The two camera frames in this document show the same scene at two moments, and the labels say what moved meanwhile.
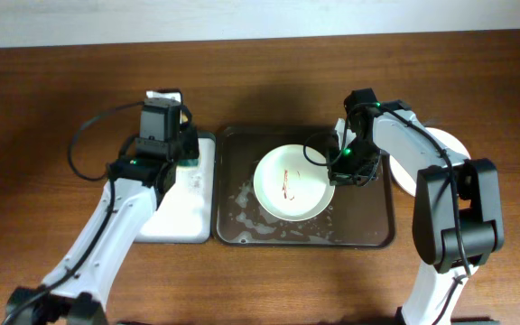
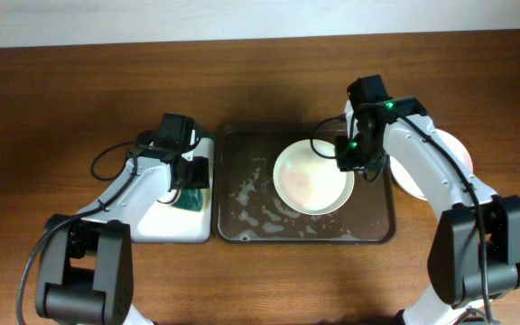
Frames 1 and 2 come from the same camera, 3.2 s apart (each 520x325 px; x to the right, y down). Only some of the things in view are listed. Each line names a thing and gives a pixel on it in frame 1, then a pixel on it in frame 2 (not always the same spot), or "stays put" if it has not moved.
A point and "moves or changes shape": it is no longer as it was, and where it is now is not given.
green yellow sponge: (190, 162) moves or changes shape
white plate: (405, 181) stays put
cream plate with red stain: (292, 183) moves or changes shape
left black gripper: (190, 136) -> (200, 177)
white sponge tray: (183, 213) stays put
